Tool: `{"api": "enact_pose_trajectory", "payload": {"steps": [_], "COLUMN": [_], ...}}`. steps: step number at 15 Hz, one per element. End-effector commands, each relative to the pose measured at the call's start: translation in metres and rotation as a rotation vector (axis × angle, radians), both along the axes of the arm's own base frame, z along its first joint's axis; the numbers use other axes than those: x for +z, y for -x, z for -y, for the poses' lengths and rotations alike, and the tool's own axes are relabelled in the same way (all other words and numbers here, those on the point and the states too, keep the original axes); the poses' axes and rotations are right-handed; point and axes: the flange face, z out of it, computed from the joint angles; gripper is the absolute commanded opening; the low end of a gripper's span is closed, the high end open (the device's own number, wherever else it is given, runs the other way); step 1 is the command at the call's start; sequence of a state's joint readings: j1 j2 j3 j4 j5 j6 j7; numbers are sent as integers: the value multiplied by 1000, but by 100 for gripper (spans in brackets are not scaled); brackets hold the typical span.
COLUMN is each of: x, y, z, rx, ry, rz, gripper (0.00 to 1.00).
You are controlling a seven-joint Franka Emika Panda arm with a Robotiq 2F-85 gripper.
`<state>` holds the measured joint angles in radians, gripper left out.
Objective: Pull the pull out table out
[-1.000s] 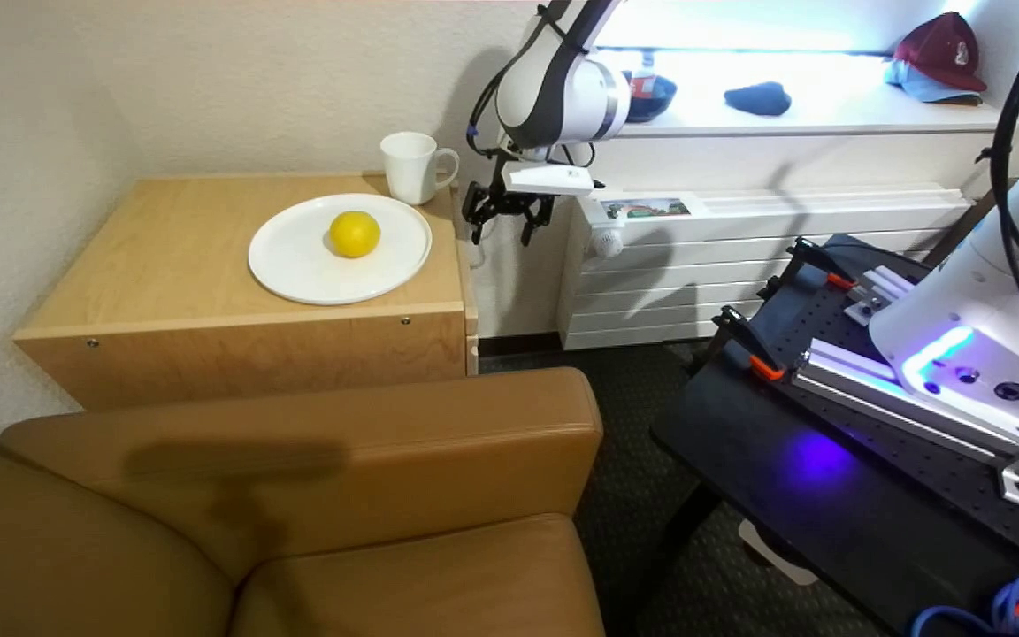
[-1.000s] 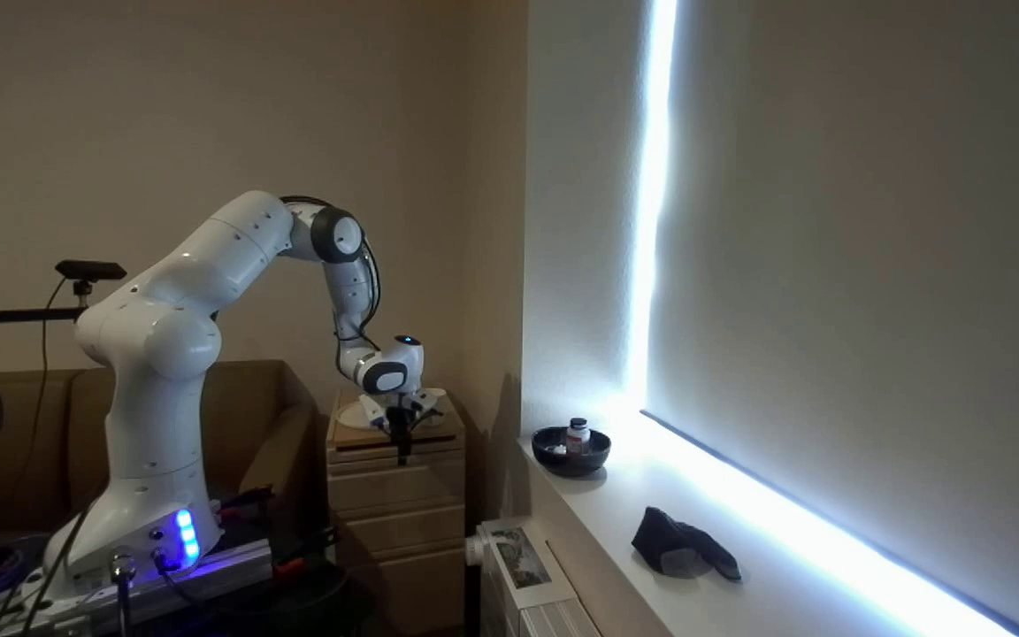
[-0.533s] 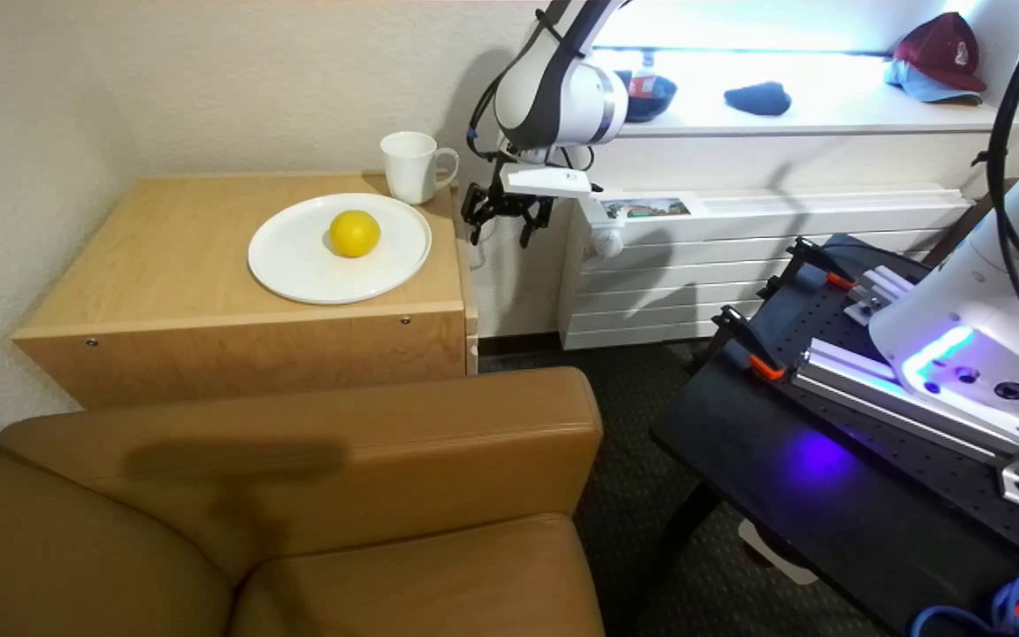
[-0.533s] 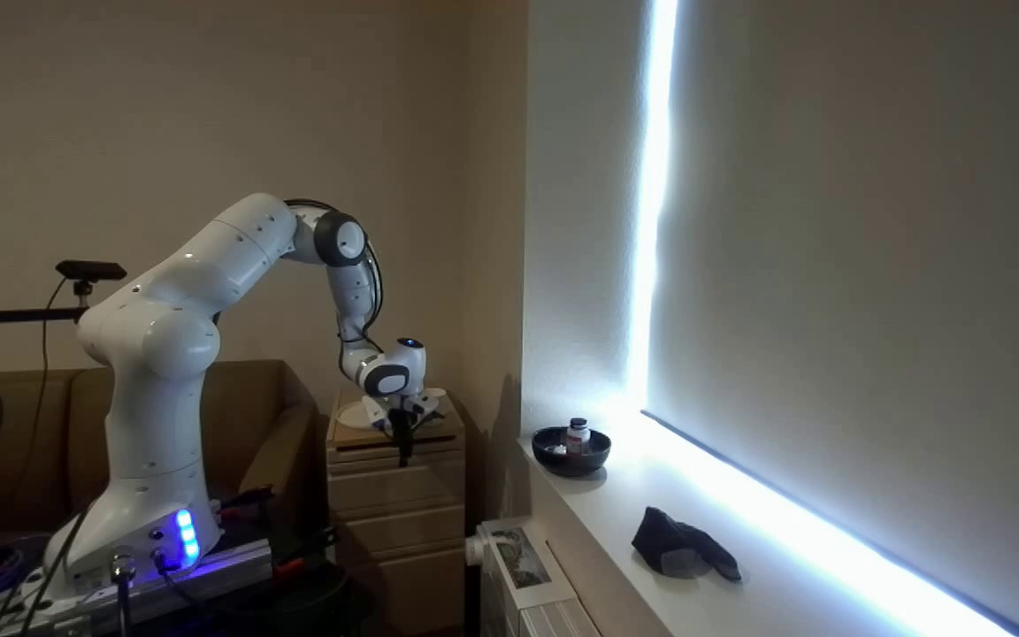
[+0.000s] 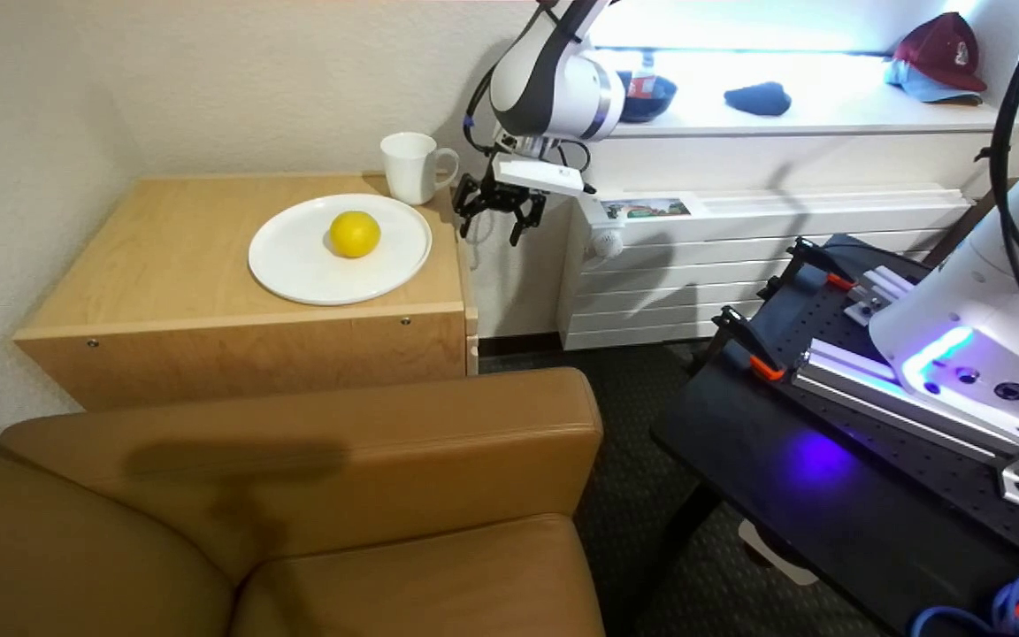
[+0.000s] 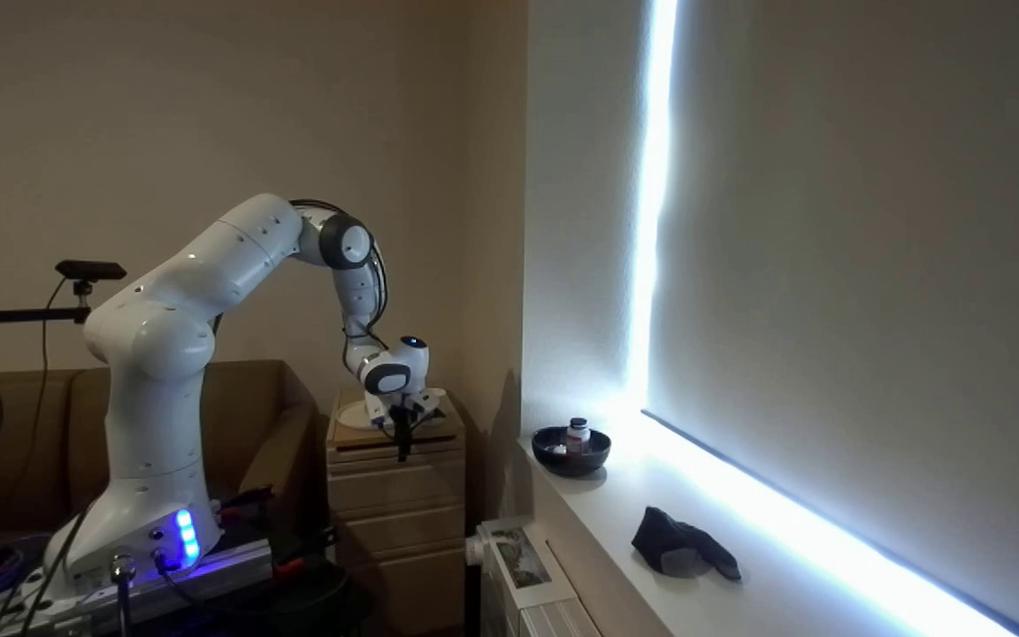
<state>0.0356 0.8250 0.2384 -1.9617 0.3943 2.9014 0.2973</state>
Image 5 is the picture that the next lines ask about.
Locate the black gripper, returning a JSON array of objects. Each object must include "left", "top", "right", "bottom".
[{"left": 454, "top": 175, "right": 551, "bottom": 250}]

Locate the white mug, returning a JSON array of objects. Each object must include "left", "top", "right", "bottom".
[{"left": 375, "top": 126, "right": 465, "bottom": 208}]

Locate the yellow lemon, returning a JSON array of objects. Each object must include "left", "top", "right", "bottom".
[{"left": 324, "top": 208, "right": 386, "bottom": 261}]

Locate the white picture box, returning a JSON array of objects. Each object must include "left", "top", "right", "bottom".
[{"left": 605, "top": 194, "right": 695, "bottom": 223}]

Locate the dark blue cap with logo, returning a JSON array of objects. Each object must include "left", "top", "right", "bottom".
[{"left": 616, "top": 69, "right": 679, "bottom": 126}]

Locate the white round plate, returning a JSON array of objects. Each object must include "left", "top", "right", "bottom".
[{"left": 245, "top": 193, "right": 435, "bottom": 309}]

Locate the plain dark blue cap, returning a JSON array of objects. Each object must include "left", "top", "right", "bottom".
[{"left": 722, "top": 77, "right": 795, "bottom": 119}]

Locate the orange black clamp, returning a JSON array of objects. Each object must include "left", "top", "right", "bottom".
[
  {"left": 712, "top": 303, "right": 794, "bottom": 388},
  {"left": 790, "top": 237, "right": 863, "bottom": 300}
]

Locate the wooden side table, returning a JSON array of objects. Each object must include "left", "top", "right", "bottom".
[{"left": 9, "top": 175, "right": 486, "bottom": 413}]

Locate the brown leather armchair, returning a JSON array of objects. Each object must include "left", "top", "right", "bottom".
[{"left": 0, "top": 366, "right": 610, "bottom": 637}]

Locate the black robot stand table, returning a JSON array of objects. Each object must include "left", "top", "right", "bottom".
[{"left": 649, "top": 229, "right": 1019, "bottom": 637}]

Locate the white stand foot plate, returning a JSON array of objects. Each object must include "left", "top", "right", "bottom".
[{"left": 731, "top": 518, "right": 820, "bottom": 591}]

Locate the maroon cap with blue brim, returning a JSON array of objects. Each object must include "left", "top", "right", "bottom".
[{"left": 882, "top": 12, "right": 992, "bottom": 108}]

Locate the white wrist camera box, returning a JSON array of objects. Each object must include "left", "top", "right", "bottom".
[{"left": 489, "top": 156, "right": 591, "bottom": 198}]

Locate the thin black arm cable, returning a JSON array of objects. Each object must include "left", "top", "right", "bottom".
[{"left": 460, "top": 58, "right": 511, "bottom": 156}]

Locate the white wall heater unit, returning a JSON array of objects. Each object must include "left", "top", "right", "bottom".
[{"left": 555, "top": 187, "right": 974, "bottom": 355}]

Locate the aluminium rail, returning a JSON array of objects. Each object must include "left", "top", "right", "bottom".
[{"left": 790, "top": 334, "right": 1019, "bottom": 478}]

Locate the blue cable bundle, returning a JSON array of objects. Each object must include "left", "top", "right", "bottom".
[{"left": 905, "top": 563, "right": 1019, "bottom": 637}]

